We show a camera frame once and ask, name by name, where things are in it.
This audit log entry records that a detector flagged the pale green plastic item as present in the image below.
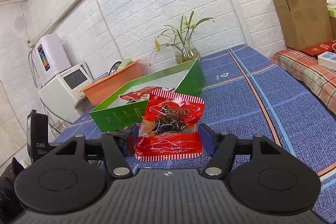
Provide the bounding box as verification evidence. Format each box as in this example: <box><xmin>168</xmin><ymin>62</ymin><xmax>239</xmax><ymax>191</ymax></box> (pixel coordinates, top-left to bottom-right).
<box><xmin>117</xmin><ymin>58</ymin><xmax>133</xmax><ymax>71</ymax></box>

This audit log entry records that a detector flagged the orange plastic basin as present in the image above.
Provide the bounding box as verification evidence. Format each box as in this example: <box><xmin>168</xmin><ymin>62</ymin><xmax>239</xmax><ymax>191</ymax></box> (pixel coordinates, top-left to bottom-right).
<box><xmin>81</xmin><ymin>59</ymin><xmax>142</xmax><ymax>106</ymax></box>

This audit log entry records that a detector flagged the red striped snack packet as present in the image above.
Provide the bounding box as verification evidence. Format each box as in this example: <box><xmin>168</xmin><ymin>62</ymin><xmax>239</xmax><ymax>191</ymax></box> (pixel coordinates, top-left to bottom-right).
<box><xmin>134</xmin><ymin>89</ymin><xmax>205</xmax><ymax>161</ymax></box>

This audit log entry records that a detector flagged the red booklet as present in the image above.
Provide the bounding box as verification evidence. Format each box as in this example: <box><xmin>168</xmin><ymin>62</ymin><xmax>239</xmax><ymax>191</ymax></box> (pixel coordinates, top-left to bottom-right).
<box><xmin>301</xmin><ymin>40</ymin><xmax>335</xmax><ymax>56</ymax></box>

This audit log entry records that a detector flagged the white countertop appliance with screen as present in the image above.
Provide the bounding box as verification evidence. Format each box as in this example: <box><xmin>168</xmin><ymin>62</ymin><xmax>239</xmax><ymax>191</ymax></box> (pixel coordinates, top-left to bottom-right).
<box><xmin>38</xmin><ymin>64</ymin><xmax>92</xmax><ymax>123</ymax></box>

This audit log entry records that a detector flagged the glass vase with plant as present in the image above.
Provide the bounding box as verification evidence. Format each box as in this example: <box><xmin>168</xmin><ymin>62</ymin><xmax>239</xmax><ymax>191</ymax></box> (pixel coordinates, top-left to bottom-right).
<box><xmin>149</xmin><ymin>10</ymin><xmax>215</xmax><ymax>66</ymax></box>

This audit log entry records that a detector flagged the white blue small box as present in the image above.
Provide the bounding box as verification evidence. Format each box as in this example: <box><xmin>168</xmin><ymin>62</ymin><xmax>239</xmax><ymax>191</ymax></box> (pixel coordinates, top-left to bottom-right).
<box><xmin>318</xmin><ymin>52</ymin><xmax>336</xmax><ymax>71</ymax></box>

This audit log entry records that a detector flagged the metal bowl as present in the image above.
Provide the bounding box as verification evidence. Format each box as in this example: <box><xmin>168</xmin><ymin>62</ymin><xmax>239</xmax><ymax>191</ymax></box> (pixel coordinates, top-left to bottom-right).
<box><xmin>108</xmin><ymin>61</ymin><xmax>122</xmax><ymax>75</ymax></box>

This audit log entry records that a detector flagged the green cardboard box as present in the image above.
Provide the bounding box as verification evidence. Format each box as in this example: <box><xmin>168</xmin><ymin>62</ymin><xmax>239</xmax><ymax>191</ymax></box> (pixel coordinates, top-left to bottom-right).
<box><xmin>90</xmin><ymin>60</ymin><xmax>205</xmax><ymax>132</ymax></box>

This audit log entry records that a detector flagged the brown cardboard box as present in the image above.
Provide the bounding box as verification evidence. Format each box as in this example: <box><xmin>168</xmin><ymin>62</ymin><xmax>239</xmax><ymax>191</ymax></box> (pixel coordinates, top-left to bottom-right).
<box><xmin>273</xmin><ymin>0</ymin><xmax>334</xmax><ymax>50</ymax></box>

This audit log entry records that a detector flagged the plaid cloth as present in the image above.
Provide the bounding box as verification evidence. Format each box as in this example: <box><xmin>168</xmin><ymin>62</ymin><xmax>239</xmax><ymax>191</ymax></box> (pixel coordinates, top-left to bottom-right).
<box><xmin>270</xmin><ymin>48</ymin><xmax>336</xmax><ymax>113</ymax></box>

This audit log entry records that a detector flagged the white wall water purifier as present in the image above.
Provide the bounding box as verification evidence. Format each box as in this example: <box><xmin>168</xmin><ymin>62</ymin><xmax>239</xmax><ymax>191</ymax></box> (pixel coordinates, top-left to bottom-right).
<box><xmin>33</xmin><ymin>34</ymin><xmax>71</xmax><ymax>85</ymax></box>

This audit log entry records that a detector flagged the dark red meat snack packet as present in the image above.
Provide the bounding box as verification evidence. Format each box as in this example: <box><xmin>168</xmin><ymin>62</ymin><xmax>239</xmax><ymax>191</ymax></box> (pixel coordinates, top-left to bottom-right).
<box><xmin>119</xmin><ymin>86</ymin><xmax>175</xmax><ymax>103</ymax></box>

